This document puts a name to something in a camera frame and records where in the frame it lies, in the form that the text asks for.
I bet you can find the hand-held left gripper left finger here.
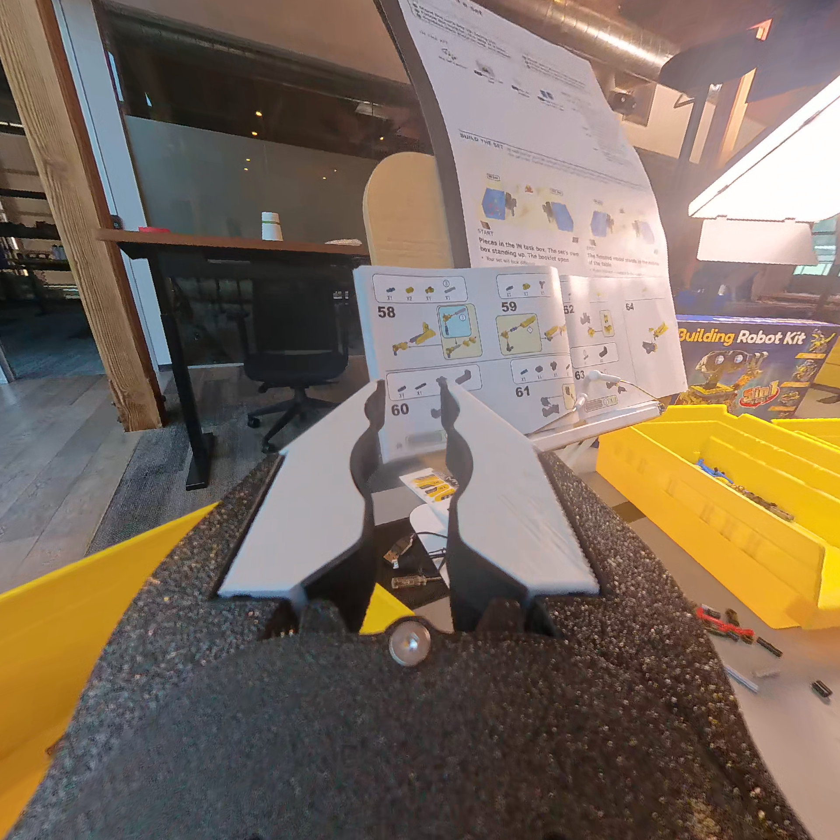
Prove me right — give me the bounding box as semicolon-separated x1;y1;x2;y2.
217;381;391;607

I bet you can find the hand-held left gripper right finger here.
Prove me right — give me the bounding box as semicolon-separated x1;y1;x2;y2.
437;377;602;599

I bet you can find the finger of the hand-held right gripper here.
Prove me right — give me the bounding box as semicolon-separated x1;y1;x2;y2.
687;73;840;224
693;217;820;267

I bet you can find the instruction booklet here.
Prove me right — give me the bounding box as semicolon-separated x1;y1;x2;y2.
352;260;657;463

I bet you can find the white task instruction sheet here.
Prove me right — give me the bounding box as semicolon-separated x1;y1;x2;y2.
374;0;690;401

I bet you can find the grey desk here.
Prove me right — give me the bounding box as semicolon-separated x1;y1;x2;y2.
565;453;840;840

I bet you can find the dark printed box stack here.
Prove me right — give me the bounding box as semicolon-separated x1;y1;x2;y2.
672;315;840;421

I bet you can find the black office chair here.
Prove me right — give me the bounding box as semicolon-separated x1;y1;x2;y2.
241;269;353;455

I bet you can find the yellow plastic bin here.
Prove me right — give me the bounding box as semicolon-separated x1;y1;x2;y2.
0;503;220;836
595;402;840;634

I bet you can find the pile of small brick parts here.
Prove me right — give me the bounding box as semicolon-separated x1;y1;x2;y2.
693;602;836;699

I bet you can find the dark wooden table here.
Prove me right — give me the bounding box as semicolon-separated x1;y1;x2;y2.
95;226;371;493

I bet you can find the beige chair back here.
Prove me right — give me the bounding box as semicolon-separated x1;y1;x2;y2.
360;150;455;271

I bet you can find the wooden post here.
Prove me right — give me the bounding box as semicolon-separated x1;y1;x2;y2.
0;0;168;434

